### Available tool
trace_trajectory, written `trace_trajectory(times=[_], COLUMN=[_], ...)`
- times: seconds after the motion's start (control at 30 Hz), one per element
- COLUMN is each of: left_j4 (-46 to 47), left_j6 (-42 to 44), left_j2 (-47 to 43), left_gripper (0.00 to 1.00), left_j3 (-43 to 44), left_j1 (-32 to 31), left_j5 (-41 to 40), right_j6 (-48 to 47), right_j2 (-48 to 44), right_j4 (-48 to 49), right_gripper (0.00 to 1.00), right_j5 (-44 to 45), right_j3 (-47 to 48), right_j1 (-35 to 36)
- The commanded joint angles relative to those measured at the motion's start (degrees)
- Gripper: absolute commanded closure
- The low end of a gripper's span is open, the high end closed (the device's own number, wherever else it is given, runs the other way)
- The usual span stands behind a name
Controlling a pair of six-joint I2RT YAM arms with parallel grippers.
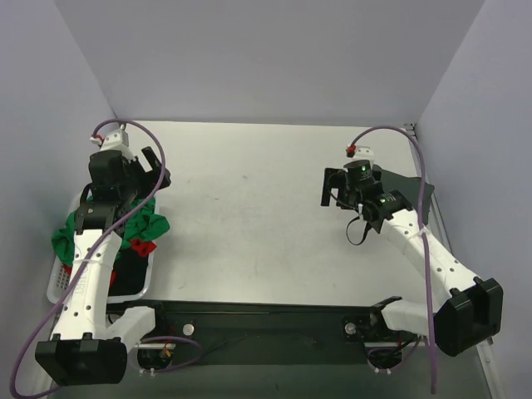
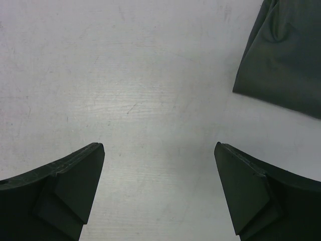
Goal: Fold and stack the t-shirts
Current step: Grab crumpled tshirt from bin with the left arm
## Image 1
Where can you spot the red t shirt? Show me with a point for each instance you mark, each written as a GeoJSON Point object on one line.
{"type": "Point", "coordinates": [143, 249]}

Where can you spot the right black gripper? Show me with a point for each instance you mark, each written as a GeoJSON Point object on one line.
{"type": "Point", "coordinates": [329, 187]}

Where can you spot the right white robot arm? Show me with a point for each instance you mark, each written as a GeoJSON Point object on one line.
{"type": "Point", "coordinates": [466, 309]}

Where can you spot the folded dark grey t shirt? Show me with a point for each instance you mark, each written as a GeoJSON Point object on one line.
{"type": "Point", "coordinates": [409, 187]}

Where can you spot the white plastic laundry basket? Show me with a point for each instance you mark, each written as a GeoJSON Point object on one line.
{"type": "Point", "coordinates": [59, 280]}

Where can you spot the black t shirt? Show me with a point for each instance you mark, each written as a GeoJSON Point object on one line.
{"type": "Point", "coordinates": [128, 275]}

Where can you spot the green t shirt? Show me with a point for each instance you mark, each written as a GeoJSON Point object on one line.
{"type": "Point", "coordinates": [146, 225]}

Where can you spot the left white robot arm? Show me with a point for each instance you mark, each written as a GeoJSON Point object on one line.
{"type": "Point", "coordinates": [83, 349]}

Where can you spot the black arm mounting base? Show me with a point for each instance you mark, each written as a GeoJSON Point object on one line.
{"type": "Point", "coordinates": [238, 334]}

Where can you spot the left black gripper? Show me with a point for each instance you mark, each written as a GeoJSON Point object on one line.
{"type": "Point", "coordinates": [139, 167]}

